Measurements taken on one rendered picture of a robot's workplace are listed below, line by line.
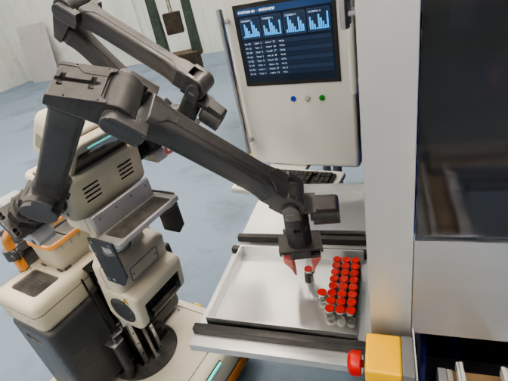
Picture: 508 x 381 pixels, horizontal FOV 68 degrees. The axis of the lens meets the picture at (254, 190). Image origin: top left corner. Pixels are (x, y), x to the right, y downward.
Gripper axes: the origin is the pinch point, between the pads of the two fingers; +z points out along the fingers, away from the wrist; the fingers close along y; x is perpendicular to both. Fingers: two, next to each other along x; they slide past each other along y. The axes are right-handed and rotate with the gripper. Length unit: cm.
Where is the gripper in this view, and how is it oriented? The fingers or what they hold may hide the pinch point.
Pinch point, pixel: (304, 270)
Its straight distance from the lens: 96.6
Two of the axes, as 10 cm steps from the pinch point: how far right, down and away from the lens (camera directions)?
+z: 1.9, 8.5, 4.9
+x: 0.4, -5.1, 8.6
